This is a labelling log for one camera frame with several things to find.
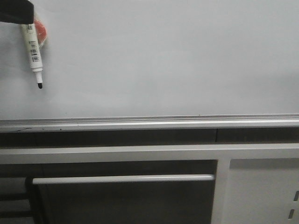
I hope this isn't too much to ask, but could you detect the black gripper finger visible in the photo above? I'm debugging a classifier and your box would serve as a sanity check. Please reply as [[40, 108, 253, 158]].
[[0, 0, 34, 24]]

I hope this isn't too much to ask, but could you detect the white whiteboard marker black tip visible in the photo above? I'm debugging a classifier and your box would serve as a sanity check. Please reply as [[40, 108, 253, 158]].
[[20, 23, 43, 89]]

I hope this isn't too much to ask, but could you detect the red magnet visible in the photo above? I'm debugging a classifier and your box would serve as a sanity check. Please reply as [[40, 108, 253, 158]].
[[34, 13, 48, 48]]

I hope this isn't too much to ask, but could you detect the large white whiteboard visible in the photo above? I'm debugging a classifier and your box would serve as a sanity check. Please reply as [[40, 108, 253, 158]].
[[0, 0, 299, 133]]

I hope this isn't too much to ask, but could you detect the white perforated pegboard panel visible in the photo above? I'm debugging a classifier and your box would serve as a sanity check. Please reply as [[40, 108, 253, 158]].
[[223, 159, 299, 224]]

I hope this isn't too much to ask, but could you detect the white horizontal bar rail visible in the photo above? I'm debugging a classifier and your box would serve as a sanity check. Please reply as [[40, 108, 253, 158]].
[[32, 174, 215, 185]]

